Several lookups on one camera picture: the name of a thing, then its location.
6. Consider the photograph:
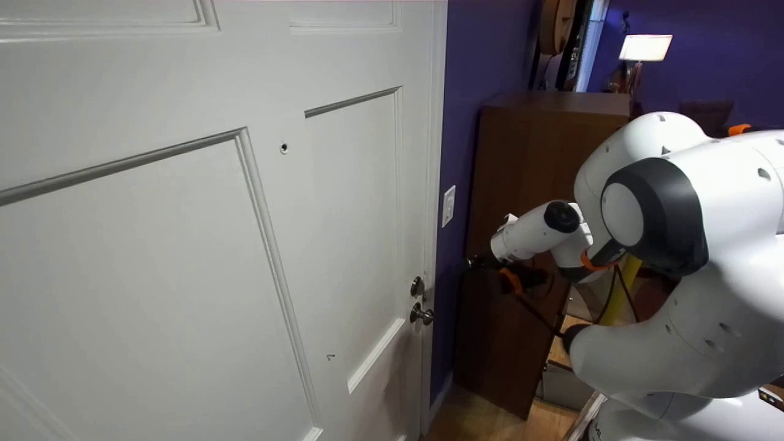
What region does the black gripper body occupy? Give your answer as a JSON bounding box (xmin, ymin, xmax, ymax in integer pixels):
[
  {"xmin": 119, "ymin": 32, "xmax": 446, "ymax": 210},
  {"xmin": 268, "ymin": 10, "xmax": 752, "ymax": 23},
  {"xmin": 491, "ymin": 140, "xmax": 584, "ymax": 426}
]
[{"xmin": 463, "ymin": 249, "xmax": 502, "ymax": 278}]

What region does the brass round door knob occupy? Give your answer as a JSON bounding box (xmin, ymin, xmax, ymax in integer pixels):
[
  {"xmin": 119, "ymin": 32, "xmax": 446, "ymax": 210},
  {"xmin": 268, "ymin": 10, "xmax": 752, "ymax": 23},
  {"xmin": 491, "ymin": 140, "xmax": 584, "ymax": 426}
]
[{"xmin": 406, "ymin": 299, "xmax": 436, "ymax": 328}]

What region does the white panelled door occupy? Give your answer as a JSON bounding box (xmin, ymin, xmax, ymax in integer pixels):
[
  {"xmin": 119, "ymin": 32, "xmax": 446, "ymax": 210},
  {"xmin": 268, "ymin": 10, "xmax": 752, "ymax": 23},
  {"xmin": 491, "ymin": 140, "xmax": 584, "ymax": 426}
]
[{"xmin": 0, "ymin": 0, "xmax": 435, "ymax": 441}]

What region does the brown wooden cabinet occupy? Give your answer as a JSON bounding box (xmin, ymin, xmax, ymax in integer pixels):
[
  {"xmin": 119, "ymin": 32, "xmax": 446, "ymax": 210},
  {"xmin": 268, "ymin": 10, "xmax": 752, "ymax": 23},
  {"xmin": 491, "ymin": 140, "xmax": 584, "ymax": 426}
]
[{"xmin": 452, "ymin": 87, "xmax": 634, "ymax": 420}]

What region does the yellow pole black base stand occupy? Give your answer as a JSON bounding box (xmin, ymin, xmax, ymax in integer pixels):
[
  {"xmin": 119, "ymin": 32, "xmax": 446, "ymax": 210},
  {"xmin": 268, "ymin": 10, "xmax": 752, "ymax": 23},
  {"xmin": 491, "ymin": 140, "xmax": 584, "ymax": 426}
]
[{"xmin": 597, "ymin": 251, "xmax": 648, "ymax": 328}]

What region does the grey box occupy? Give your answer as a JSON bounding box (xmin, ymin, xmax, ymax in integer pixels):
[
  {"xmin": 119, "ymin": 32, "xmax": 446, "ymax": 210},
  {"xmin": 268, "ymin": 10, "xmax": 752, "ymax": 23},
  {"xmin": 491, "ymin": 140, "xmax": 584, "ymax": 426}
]
[{"xmin": 536, "ymin": 360, "xmax": 597, "ymax": 414}]

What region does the dark brown armchair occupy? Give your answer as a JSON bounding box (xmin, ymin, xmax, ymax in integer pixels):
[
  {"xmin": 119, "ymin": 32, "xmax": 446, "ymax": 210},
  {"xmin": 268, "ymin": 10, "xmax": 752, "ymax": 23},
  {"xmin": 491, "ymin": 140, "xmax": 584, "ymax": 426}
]
[{"xmin": 677, "ymin": 97, "xmax": 735, "ymax": 137}]

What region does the white wall switch plate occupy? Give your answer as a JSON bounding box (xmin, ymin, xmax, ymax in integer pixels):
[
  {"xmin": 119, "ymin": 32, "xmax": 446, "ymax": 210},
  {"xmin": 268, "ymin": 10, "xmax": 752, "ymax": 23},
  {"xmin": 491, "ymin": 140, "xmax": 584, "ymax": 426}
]
[{"xmin": 438, "ymin": 183, "xmax": 458, "ymax": 230}]

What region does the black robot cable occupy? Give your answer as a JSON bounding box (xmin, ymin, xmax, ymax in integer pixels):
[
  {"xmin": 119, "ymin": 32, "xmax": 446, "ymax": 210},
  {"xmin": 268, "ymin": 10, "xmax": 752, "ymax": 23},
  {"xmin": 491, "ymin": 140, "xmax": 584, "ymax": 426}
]
[{"xmin": 497, "ymin": 266, "xmax": 584, "ymax": 344}]

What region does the white door frame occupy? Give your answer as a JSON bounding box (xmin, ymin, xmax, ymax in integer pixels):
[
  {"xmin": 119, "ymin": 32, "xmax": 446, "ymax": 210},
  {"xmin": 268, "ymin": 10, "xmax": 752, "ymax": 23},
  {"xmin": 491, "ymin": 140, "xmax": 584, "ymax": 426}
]
[{"xmin": 420, "ymin": 0, "xmax": 452, "ymax": 441}]

